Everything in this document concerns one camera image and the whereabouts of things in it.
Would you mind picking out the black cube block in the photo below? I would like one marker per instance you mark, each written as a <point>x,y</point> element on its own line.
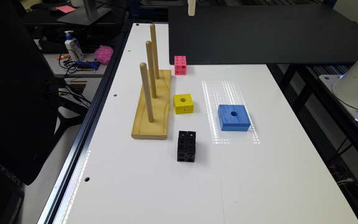
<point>186,147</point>

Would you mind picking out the pink bath sponge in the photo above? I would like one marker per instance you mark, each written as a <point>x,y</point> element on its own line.
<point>103,54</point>

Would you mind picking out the black panel board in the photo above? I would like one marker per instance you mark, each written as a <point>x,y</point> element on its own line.
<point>306,33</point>

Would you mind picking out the wooden peg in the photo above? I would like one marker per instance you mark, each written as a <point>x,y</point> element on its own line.
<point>146,87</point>
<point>154,49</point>
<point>150,61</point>

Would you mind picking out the black office chair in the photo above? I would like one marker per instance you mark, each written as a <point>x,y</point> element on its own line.
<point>30,106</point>

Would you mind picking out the middle wooden peg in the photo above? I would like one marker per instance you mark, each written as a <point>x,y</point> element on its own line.
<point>150,61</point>

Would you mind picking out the front wooden peg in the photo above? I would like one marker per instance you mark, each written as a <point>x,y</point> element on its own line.
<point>146,87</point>

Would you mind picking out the silver monitor stand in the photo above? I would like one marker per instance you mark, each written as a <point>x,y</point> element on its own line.
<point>85,14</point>

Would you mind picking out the back wooden peg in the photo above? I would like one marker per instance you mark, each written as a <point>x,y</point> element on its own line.
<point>154,49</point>

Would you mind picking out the wooden peg base board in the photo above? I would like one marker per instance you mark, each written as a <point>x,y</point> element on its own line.
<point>157,130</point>

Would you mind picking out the yellow cube with hole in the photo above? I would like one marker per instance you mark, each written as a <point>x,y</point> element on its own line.
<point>183,104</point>

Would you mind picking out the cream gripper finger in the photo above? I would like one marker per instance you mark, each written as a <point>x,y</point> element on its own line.
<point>191,7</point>

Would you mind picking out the pink cube block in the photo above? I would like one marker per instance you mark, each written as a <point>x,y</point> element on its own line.
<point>180,65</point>

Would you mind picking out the pink sticky note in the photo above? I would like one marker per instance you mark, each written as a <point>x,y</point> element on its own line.
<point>66,9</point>

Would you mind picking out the blue glue gun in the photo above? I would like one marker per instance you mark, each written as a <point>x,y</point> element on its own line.
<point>94,65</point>

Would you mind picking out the white lotion pump bottle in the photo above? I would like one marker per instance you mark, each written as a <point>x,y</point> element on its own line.
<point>73,46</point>

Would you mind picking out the blue block with hole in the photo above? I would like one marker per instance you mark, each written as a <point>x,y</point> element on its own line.
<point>233,118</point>

